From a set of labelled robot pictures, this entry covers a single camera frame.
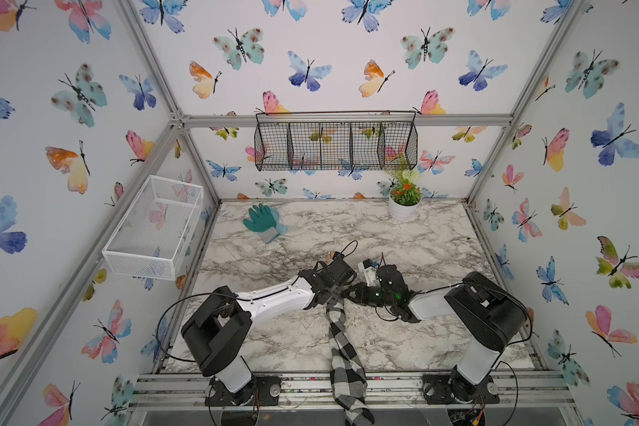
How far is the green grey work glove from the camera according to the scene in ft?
3.59

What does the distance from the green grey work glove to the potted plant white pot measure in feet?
1.64

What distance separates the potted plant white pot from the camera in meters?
1.03

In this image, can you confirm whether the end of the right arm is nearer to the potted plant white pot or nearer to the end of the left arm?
the end of the left arm

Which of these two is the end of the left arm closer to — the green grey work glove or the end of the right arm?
the end of the right arm
